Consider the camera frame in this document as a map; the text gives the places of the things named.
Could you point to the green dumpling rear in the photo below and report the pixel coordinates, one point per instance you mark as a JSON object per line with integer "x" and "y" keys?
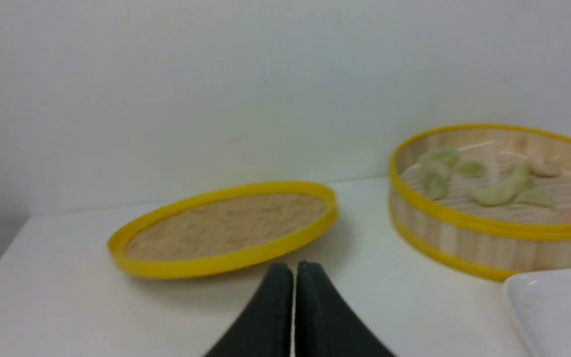
{"x": 447, "y": 156}

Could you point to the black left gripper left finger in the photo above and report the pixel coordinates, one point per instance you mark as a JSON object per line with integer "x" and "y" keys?
{"x": 263, "y": 328}

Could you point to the white square plate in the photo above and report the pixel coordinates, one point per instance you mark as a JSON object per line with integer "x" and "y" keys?
{"x": 539, "y": 305}

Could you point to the yellow rimmed bamboo steamer basket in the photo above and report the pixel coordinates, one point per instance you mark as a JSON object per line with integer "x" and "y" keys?
{"x": 531, "y": 233}

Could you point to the green dumpling left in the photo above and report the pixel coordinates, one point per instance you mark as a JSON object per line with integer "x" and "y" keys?
{"x": 471, "y": 169}

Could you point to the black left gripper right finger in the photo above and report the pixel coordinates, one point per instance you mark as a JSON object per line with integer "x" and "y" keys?
{"x": 325, "y": 326}

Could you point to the green dumpling front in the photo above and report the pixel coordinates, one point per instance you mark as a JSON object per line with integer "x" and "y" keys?
{"x": 435, "y": 184}

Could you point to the white dumpling rear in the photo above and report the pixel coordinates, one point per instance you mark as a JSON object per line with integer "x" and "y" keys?
{"x": 544, "y": 167}

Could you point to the yellow rimmed bamboo steamer lid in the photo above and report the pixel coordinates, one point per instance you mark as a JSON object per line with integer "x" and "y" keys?
{"x": 223, "y": 231}

